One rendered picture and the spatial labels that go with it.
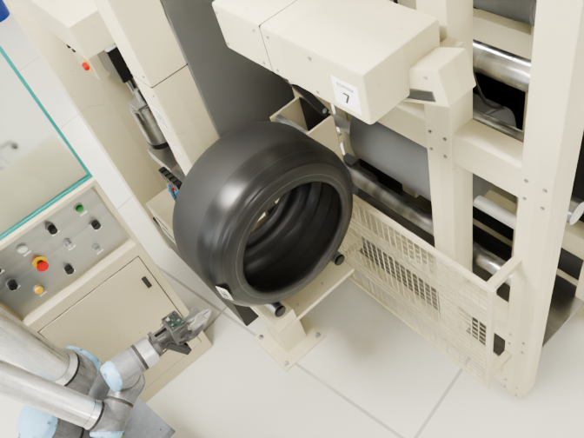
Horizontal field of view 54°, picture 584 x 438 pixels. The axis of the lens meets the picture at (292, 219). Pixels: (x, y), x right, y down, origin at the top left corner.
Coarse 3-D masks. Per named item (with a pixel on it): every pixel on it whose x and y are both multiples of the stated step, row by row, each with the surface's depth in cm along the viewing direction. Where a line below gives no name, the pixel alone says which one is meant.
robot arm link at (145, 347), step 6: (144, 336) 180; (138, 342) 177; (144, 342) 177; (150, 342) 178; (138, 348) 176; (144, 348) 176; (150, 348) 176; (144, 354) 175; (150, 354) 176; (156, 354) 177; (150, 360) 176; (156, 360) 178; (150, 366) 178
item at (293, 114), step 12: (300, 96) 221; (288, 108) 220; (300, 108) 224; (312, 108) 217; (276, 120) 218; (288, 120) 214; (300, 120) 227; (312, 120) 224; (324, 120) 209; (312, 132) 207; (324, 132) 211; (336, 132) 215; (324, 144) 214; (336, 144) 219
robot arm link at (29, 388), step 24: (0, 360) 163; (0, 384) 160; (24, 384) 163; (48, 384) 168; (48, 408) 167; (72, 408) 170; (96, 408) 174; (120, 408) 178; (96, 432) 174; (120, 432) 177
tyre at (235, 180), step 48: (240, 144) 169; (288, 144) 168; (192, 192) 168; (240, 192) 159; (288, 192) 210; (336, 192) 183; (192, 240) 169; (240, 240) 163; (288, 240) 214; (336, 240) 194; (240, 288) 174; (288, 288) 190
